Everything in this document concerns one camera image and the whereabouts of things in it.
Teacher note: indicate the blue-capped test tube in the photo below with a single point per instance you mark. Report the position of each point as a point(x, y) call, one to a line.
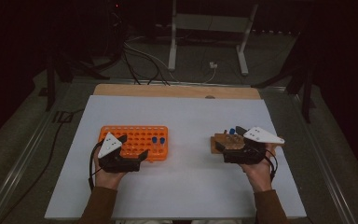
point(154, 140)
point(232, 131)
point(162, 140)

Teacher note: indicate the orange plastic test tube rack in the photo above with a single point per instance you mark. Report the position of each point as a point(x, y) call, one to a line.
point(136, 137)

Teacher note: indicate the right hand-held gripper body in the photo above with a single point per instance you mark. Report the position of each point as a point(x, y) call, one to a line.
point(245, 154)

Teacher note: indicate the white power plug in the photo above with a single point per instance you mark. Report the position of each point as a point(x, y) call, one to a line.
point(213, 65)

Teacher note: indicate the white metal stand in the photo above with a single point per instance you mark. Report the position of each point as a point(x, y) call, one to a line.
point(211, 23)

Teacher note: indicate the white table mat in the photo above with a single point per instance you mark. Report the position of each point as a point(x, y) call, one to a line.
point(183, 124)

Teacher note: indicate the wooden test tube rack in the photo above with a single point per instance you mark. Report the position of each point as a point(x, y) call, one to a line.
point(219, 137)

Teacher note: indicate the person's right hand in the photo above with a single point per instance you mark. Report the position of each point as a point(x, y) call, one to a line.
point(261, 177)

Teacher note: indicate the person's left hand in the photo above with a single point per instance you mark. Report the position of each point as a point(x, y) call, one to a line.
point(105, 180)

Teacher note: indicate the black stand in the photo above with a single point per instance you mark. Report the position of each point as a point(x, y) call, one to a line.
point(306, 99)
point(51, 84)

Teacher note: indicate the metal floor rail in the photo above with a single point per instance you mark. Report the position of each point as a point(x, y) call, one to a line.
point(15, 183)
point(329, 174)

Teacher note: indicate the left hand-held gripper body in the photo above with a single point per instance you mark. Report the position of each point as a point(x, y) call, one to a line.
point(110, 146)

